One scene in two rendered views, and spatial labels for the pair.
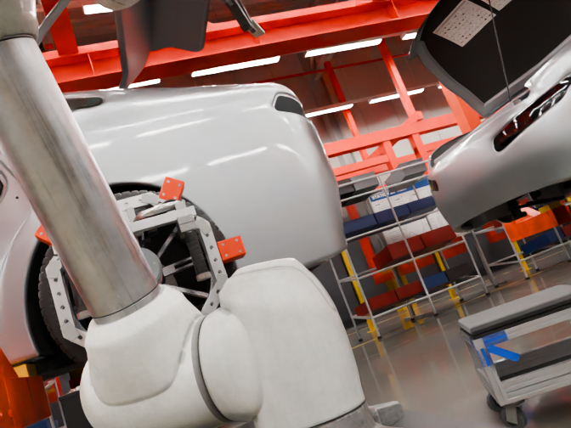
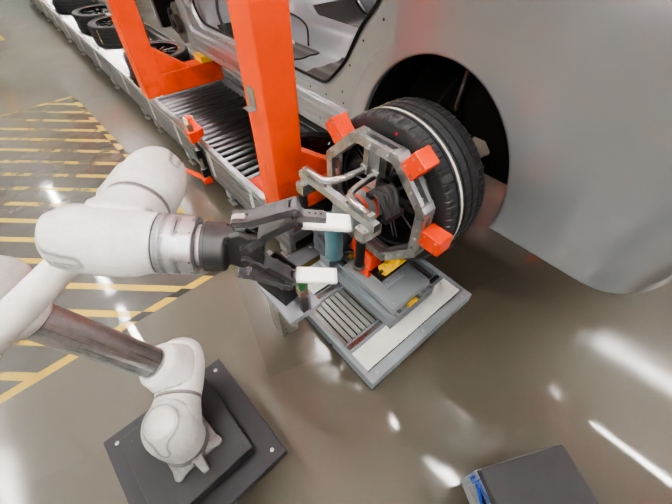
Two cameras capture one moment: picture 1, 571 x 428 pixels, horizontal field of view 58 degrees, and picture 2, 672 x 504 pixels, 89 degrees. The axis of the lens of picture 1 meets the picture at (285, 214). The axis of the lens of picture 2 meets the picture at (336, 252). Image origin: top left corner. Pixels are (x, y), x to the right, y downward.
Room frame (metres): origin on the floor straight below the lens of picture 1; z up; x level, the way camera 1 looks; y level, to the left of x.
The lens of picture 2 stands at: (1.11, -0.44, 1.75)
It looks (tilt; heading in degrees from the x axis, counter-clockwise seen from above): 48 degrees down; 67
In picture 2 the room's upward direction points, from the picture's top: straight up
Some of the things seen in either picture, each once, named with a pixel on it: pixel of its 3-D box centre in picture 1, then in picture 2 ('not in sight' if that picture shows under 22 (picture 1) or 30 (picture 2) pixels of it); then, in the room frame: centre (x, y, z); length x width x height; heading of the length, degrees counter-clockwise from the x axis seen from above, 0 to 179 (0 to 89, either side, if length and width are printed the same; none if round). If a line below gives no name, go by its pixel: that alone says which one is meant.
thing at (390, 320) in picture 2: not in sight; (381, 280); (1.84, 0.60, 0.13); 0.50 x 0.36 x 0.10; 108
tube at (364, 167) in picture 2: not in sight; (335, 161); (1.54, 0.58, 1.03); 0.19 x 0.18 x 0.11; 18
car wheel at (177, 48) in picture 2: not in sight; (159, 61); (0.89, 4.08, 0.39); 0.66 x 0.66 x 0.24
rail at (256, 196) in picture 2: not in sight; (203, 150); (1.07, 2.21, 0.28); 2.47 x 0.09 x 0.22; 108
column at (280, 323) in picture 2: not in sight; (281, 306); (1.23, 0.60, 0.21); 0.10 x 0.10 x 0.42; 18
